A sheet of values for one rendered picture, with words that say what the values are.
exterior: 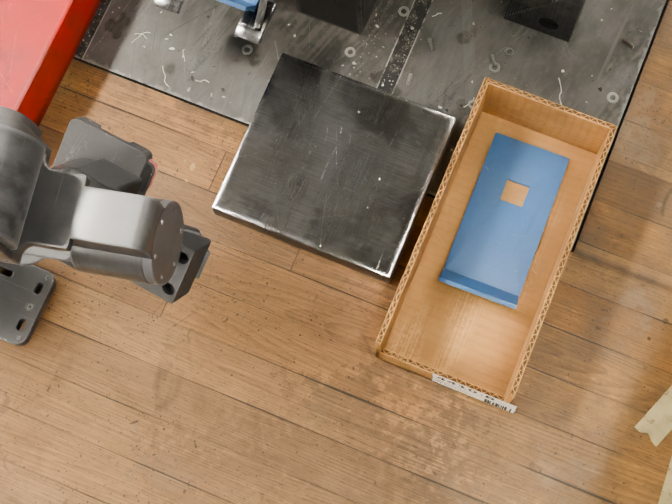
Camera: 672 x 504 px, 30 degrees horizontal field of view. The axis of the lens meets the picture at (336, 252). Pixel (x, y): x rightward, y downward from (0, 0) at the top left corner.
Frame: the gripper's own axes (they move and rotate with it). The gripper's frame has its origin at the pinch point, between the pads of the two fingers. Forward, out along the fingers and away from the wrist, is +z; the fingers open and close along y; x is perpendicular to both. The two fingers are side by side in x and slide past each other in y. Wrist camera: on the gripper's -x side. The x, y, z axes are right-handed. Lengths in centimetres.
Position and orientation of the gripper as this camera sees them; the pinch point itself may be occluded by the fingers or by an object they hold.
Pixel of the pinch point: (133, 177)
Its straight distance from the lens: 103.0
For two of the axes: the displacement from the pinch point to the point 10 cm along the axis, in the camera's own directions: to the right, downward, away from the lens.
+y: 4.1, -8.6, -3.0
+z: 2.4, -2.2, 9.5
